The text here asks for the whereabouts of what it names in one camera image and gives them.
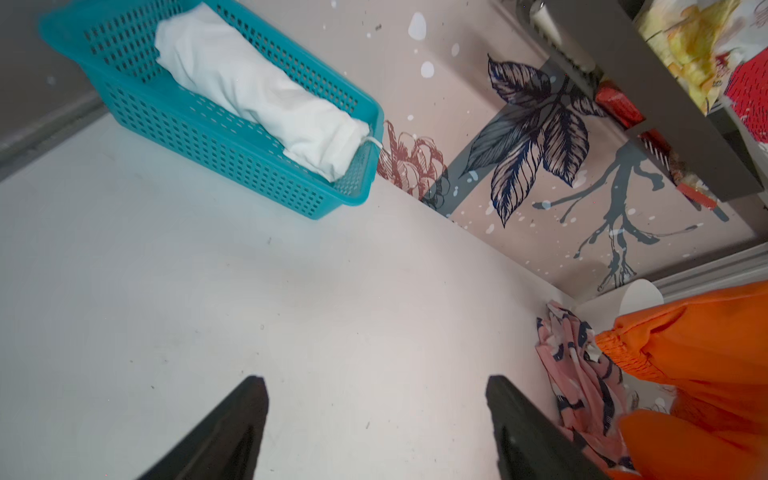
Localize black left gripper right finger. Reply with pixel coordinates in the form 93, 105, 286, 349
485, 375, 607, 480

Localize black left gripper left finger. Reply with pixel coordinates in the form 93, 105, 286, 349
141, 376, 269, 479

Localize orange cloth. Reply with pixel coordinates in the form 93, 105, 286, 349
596, 282, 767, 479

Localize white shorts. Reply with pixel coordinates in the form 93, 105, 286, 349
155, 3, 377, 182

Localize pink patterned cloth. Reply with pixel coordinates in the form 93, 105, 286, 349
536, 301, 635, 473

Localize teal plastic basket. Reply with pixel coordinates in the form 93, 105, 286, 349
39, 0, 380, 220

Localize black wire hanging basket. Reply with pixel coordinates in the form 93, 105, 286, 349
515, 0, 766, 211

